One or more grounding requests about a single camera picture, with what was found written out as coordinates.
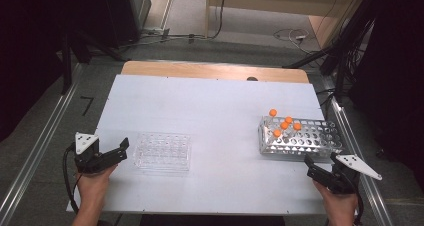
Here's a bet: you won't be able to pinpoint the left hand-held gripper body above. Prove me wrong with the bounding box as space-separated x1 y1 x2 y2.
73 131 107 174

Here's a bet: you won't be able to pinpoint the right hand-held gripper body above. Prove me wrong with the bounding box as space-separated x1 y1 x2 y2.
328 153 383 195

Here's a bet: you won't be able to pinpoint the perforated metal tube rack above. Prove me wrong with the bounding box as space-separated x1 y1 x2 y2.
257 115 344 161

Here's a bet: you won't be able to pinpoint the clear acrylic tube rack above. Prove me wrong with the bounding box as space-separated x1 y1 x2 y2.
133 131 193 174

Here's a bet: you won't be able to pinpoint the person's right hand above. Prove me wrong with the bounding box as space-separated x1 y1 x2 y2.
312 180 359 218

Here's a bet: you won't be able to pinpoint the person's left hand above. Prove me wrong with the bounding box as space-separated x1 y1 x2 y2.
75 164 118 207

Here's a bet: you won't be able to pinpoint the black cabinet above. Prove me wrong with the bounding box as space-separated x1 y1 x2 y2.
101 0 153 50

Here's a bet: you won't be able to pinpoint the metal floor rail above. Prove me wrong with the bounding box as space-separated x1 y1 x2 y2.
0 63 85 226
320 75 395 226

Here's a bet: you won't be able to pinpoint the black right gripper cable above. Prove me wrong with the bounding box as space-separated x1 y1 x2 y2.
353 182 365 226

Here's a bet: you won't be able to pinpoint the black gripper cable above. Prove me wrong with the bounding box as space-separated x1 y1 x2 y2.
62 142 81 215
353 182 365 226

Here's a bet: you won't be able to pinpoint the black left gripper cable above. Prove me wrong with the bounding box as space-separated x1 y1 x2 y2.
62 142 81 215

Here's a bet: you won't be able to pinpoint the black metal stand with cables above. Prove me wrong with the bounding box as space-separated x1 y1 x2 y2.
282 0 379 104

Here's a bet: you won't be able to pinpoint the grey floor cables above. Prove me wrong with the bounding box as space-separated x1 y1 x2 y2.
118 32 208 50

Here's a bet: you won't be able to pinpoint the white floor cable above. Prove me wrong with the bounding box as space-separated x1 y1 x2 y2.
273 28 312 52

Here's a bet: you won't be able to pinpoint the black floor cable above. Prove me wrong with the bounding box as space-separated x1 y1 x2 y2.
211 0 230 40

